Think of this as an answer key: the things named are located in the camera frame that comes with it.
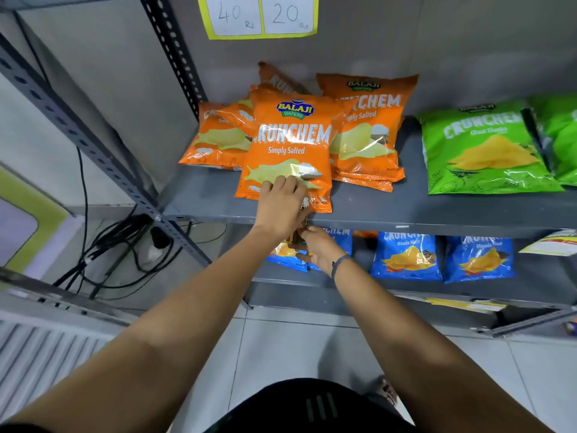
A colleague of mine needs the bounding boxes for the white ribbed panel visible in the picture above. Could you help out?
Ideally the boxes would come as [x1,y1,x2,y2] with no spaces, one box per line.
[0,309,115,422]

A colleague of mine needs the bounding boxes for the black shorts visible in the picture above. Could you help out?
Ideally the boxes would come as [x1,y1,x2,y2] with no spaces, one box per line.
[202,378,408,433]

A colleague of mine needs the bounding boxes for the green and white board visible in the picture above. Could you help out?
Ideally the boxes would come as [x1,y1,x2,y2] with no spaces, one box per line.
[0,164,74,276]

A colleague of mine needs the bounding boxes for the blue chip packet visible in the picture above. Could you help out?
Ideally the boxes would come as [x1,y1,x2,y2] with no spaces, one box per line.
[266,241,310,272]
[444,235,516,284]
[371,232,444,283]
[308,227,353,272]

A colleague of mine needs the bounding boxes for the orange snack bag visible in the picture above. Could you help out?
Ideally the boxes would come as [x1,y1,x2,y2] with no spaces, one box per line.
[234,87,335,214]

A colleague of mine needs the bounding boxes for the yellow bordered paper sign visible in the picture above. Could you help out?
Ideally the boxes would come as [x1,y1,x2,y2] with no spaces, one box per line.
[197,0,320,40]

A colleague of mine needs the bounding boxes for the large green chip packet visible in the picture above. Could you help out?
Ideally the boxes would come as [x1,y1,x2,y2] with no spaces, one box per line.
[416,100,565,195]

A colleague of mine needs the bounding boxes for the person's left hand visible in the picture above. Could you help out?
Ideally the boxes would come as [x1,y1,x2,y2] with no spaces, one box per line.
[253,175,313,242]

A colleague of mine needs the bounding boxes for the flat yellow packets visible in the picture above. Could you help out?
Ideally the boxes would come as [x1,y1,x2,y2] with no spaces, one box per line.
[396,294,508,315]

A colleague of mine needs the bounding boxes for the grey metal rail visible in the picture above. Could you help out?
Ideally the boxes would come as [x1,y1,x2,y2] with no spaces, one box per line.
[0,267,138,326]

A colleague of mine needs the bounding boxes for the person's right forearm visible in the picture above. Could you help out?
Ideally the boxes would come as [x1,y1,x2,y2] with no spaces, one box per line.
[333,259,557,433]

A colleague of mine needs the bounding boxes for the grey metal shelf rack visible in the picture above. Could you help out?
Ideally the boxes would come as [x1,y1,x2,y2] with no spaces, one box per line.
[0,0,577,339]

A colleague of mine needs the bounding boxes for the bundle of black cables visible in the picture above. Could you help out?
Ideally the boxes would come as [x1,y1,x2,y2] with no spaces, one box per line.
[52,146,204,300]

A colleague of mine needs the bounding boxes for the white and yellow packet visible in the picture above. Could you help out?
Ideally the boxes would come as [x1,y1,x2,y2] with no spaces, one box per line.
[519,229,577,258]

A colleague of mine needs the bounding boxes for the person's foot in sandal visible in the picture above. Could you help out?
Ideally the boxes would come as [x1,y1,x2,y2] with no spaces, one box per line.
[378,376,400,407]

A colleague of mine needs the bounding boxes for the pile of orange chip packets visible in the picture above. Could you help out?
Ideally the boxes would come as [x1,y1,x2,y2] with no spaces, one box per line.
[179,61,419,193]

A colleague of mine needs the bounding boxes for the person's left forearm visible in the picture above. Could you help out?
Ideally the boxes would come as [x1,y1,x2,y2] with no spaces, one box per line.
[9,225,294,433]

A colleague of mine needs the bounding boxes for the person's right hand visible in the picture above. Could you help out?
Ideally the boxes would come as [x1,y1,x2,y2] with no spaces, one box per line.
[295,225,349,278]

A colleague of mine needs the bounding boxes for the black wristband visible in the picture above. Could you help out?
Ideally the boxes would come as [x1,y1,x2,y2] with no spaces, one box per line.
[331,253,353,280]

